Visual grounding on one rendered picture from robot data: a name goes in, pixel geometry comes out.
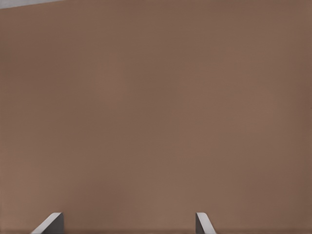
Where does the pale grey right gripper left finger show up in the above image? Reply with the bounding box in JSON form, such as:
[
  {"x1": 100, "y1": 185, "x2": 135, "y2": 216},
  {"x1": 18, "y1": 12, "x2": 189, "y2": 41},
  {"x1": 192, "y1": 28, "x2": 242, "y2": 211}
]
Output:
[{"x1": 30, "y1": 212, "x2": 64, "y2": 234}]

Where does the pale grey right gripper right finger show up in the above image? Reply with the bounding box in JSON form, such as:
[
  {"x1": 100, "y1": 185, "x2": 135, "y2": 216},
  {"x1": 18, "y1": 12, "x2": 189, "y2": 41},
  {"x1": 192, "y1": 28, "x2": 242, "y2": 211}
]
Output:
[{"x1": 195, "y1": 212, "x2": 217, "y2": 234}]

